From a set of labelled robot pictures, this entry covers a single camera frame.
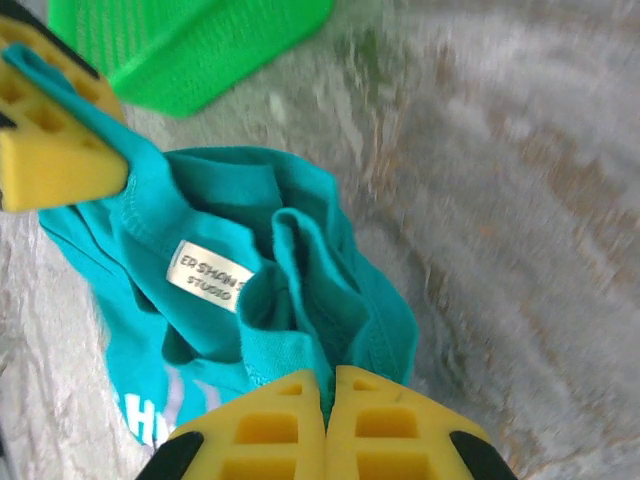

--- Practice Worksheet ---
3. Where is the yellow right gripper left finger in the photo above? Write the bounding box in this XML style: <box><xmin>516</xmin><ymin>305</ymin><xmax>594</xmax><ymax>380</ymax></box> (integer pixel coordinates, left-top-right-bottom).
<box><xmin>135</xmin><ymin>368</ymin><xmax>329</xmax><ymax>480</ymax></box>

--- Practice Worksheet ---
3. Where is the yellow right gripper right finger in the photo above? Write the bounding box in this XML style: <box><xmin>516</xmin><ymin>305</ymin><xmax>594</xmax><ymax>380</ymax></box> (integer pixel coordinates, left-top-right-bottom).
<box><xmin>327</xmin><ymin>364</ymin><xmax>519</xmax><ymax>480</ymax></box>

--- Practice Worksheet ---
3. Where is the teal t-shirt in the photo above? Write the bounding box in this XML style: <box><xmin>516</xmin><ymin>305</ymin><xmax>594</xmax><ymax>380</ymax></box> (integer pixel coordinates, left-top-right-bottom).
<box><xmin>2</xmin><ymin>42</ymin><xmax>420</xmax><ymax>449</ymax></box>

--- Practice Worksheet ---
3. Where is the green plastic mesh basket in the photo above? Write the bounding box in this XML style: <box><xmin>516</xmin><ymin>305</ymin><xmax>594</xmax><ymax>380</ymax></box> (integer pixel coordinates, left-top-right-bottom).
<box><xmin>47</xmin><ymin>0</ymin><xmax>335</xmax><ymax>119</ymax></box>

